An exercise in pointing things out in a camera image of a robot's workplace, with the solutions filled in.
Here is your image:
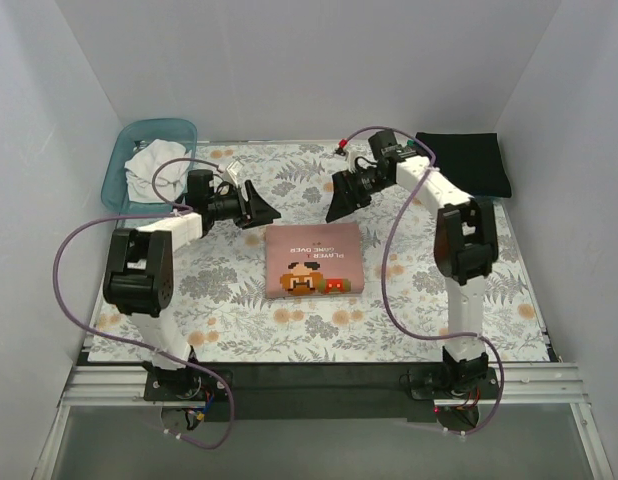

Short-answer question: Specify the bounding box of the black folded t shirt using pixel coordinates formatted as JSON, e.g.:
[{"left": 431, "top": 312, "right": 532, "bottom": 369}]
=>
[{"left": 416, "top": 132, "right": 512, "bottom": 198}]

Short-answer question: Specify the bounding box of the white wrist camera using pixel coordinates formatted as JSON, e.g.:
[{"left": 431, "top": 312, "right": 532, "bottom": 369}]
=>
[
  {"left": 221, "top": 160, "right": 244, "bottom": 187},
  {"left": 333, "top": 139, "right": 364, "bottom": 172}
]

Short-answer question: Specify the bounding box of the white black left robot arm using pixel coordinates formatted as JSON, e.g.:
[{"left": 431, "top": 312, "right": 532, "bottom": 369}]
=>
[{"left": 103, "top": 169, "right": 281, "bottom": 399}]

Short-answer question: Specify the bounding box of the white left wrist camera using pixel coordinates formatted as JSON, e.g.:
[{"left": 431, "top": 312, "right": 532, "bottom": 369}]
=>
[{"left": 221, "top": 160, "right": 244, "bottom": 187}]

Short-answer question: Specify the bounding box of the teal plastic basket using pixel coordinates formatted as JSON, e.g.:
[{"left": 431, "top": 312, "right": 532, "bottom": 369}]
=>
[{"left": 101, "top": 118, "right": 198, "bottom": 215}]

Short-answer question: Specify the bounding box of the purple cable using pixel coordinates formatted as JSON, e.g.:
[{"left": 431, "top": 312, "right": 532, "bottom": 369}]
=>
[
  {"left": 334, "top": 127, "right": 505, "bottom": 437},
  {"left": 54, "top": 157, "right": 235, "bottom": 449}
]

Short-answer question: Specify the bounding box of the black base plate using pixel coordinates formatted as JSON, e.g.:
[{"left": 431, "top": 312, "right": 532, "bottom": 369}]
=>
[{"left": 142, "top": 361, "right": 499, "bottom": 423}]

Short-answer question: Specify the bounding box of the white t shirt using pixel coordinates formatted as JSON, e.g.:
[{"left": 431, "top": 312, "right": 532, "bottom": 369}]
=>
[{"left": 125, "top": 139, "right": 192, "bottom": 204}]

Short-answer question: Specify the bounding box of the aluminium frame rail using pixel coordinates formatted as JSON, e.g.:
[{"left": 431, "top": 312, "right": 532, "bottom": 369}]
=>
[{"left": 34, "top": 362, "right": 613, "bottom": 479}]

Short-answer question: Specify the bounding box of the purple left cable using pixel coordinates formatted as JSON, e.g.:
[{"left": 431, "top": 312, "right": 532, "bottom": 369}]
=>
[{"left": 54, "top": 157, "right": 235, "bottom": 449}]

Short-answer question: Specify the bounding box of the pink t shirt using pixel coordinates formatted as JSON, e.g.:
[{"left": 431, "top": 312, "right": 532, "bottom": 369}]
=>
[{"left": 265, "top": 223, "right": 365, "bottom": 299}]

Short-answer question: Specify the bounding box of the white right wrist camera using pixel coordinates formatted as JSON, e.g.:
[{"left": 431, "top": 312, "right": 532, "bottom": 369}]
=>
[{"left": 333, "top": 139, "right": 364, "bottom": 172}]

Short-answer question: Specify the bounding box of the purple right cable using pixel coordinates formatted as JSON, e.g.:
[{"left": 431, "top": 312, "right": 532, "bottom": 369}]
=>
[{"left": 334, "top": 127, "right": 505, "bottom": 437}]

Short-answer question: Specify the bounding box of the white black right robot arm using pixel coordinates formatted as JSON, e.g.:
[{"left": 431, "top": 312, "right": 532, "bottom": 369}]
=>
[{"left": 326, "top": 126, "right": 499, "bottom": 392}]

